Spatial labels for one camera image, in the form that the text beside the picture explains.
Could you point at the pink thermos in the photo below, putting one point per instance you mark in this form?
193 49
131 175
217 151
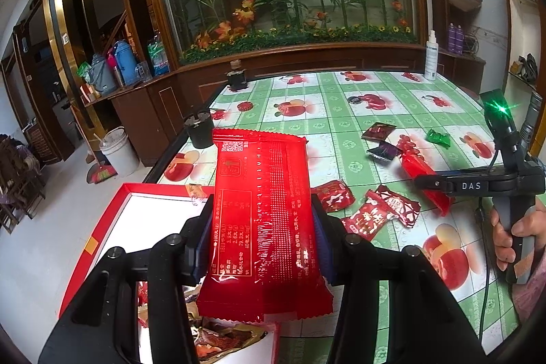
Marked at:
111 59

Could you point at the person's right forearm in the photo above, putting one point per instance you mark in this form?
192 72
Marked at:
529 300

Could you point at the small black container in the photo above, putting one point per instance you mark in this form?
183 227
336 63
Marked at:
237 79

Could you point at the dark purple snack packet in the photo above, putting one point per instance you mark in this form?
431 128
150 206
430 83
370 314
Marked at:
384 151

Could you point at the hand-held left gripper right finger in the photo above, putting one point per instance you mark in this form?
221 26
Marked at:
322 249

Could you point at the glass mug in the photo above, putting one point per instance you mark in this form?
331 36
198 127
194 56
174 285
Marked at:
144 72

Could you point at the small red flower snack packet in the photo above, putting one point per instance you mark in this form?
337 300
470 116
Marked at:
335 197

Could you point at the green fruit-print tablecloth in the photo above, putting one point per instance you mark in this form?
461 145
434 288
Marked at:
341 121

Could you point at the black round container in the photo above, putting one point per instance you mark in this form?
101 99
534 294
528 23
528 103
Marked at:
200 133

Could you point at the brown foil snack packet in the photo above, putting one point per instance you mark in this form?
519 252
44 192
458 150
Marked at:
230 340

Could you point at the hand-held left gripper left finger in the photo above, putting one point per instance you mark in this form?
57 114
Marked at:
204 249

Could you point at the wooden chair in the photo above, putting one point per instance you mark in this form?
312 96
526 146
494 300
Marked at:
21 180

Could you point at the person's right hand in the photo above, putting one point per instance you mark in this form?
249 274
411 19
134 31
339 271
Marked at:
501 238

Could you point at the red and white gift box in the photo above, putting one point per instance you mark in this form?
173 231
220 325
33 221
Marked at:
158 219

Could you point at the blue thermos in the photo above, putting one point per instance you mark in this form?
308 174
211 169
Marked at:
126 63

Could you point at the small red carton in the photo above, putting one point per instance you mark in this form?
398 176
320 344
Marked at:
90 92

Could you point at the green bag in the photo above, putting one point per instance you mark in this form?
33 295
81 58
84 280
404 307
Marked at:
84 70

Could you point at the white spray bottle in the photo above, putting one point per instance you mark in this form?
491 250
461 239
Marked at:
431 57

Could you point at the green snack packet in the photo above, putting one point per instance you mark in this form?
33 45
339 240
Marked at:
438 136

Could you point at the small dark round lid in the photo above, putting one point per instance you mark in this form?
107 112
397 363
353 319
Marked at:
354 100

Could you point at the steel flask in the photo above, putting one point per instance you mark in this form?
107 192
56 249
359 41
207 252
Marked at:
118 76

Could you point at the purple bottle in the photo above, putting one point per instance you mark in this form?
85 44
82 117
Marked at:
452 39
460 40

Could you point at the red broom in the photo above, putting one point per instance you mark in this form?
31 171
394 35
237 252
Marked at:
101 174

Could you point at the dark red snack packet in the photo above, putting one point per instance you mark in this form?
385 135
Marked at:
378 131

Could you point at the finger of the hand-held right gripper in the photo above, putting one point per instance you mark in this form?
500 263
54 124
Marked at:
431 182

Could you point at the large plain red packet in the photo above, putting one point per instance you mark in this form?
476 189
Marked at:
420 170
260 197

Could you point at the white plastic bucket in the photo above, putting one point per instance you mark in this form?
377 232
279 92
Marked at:
120 155

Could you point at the brown wooden sideboard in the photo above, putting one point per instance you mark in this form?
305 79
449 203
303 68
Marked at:
140 116

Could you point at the pack of water bottles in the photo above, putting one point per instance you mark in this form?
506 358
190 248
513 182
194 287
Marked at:
158 55

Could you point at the grey kettle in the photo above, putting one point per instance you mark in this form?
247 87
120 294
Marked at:
102 76

